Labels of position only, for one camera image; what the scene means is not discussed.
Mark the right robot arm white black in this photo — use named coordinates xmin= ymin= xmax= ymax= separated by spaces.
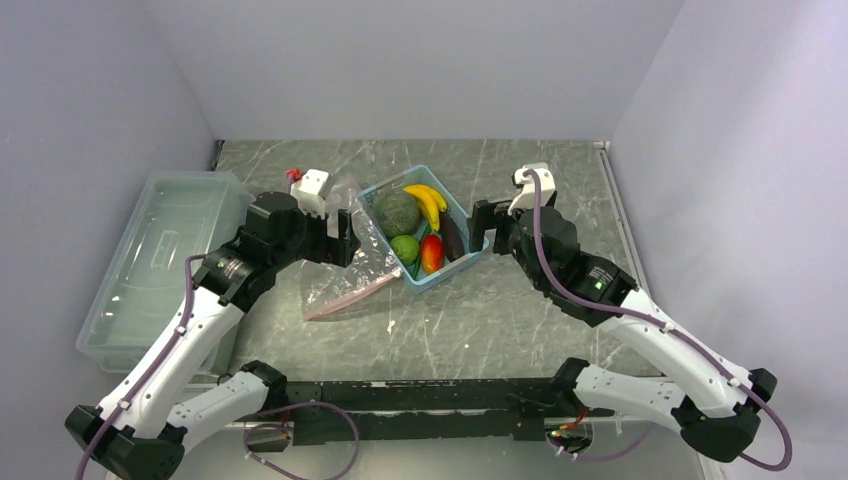
xmin=468 ymin=200 xmax=777 ymax=463

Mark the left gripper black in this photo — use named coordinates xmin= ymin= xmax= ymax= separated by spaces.
xmin=271 ymin=200 xmax=360 ymax=271

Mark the clear plastic storage bin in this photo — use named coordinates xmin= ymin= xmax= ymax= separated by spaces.
xmin=76 ymin=171 xmax=252 ymax=374

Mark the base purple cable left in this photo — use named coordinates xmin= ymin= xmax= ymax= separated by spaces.
xmin=242 ymin=401 xmax=361 ymax=480

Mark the purple eggplant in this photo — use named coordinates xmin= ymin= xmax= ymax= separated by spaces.
xmin=439 ymin=211 xmax=465 ymax=262

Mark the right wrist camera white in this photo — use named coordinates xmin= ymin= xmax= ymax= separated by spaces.
xmin=507 ymin=162 xmax=556 ymax=214

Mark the green chili pepper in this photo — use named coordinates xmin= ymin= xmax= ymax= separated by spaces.
xmin=411 ymin=222 xmax=431 ymax=280

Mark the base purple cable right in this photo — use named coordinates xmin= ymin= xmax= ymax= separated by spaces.
xmin=546 ymin=410 xmax=654 ymax=464

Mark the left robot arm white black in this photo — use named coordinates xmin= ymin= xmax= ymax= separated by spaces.
xmin=65 ymin=191 xmax=360 ymax=479

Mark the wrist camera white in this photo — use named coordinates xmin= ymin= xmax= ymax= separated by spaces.
xmin=507 ymin=162 xmax=556 ymax=214
xmin=286 ymin=169 xmax=331 ymax=218

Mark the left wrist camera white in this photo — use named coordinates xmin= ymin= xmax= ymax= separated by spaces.
xmin=286 ymin=169 xmax=331 ymax=218

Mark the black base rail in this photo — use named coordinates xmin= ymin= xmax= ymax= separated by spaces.
xmin=221 ymin=377 xmax=617 ymax=445

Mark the clear zip top bag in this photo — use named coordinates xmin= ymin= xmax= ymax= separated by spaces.
xmin=299 ymin=173 xmax=404 ymax=323

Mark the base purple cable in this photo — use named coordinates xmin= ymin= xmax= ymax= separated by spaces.
xmin=242 ymin=401 xmax=361 ymax=480
xmin=546 ymin=410 xmax=654 ymax=464

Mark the yellow banana bunch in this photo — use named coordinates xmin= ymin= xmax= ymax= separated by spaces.
xmin=403 ymin=184 xmax=448 ymax=232

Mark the light blue plastic basket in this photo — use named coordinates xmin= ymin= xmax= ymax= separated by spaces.
xmin=358 ymin=165 xmax=489 ymax=293

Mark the green netted melon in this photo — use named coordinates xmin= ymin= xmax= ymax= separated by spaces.
xmin=372 ymin=190 xmax=421 ymax=239

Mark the light green custard apple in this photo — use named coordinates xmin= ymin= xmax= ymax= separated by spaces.
xmin=390 ymin=235 xmax=420 ymax=266

